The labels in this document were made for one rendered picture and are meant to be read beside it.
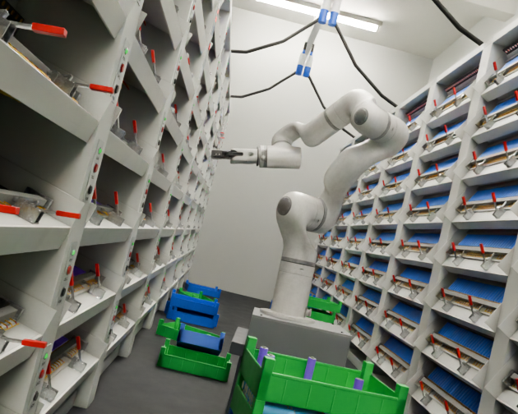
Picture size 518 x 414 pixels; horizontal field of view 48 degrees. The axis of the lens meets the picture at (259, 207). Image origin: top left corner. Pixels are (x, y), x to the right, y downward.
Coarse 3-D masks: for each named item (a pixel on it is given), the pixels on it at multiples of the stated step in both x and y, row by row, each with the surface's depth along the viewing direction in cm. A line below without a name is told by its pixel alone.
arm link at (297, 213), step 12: (300, 192) 199; (288, 204) 195; (300, 204) 194; (312, 204) 198; (276, 216) 200; (288, 216) 195; (300, 216) 194; (312, 216) 197; (288, 228) 197; (300, 228) 195; (312, 228) 202; (288, 240) 199; (300, 240) 196; (288, 252) 199; (300, 252) 197; (312, 252) 198; (312, 264) 199
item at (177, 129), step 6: (174, 96) 189; (174, 108) 231; (168, 114) 193; (168, 120) 198; (174, 120) 210; (168, 126) 205; (174, 126) 217; (180, 126) 249; (186, 126) 249; (174, 132) 223; (180, 132) 236; (174, 138) 230; (180, 138) 243
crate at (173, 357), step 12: (168, 348) 262; (180, 348) 263; (168, 360) 244; (180, 360) 244; (192, 360) 263; (204, 360) 264; (216, 360) 264; (228, 360) 263; (192, 372) 244; (204, 372) 244; (216, 372) 244; (228, 372) 245
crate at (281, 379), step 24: (264, 360) 111; (288, 360) 132; (264, 384) 111; (288, 384) 112; (312, 384) 113; (336, 384) 134; (384, 384) 126; (312, 408) 113; (336, 408) 113; (360, 408) 114; (384, 408) 115
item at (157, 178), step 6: (156, 156) 188; (156, 162) 188; (168, 168) 248; (156, 174) 200; (168, 174) 248; (174, 174) 248; (150, 180) 195; (156, 180) 207; (162, 180) 219; (168, 180) 234; (162, 186) 228; (168, 186) 244
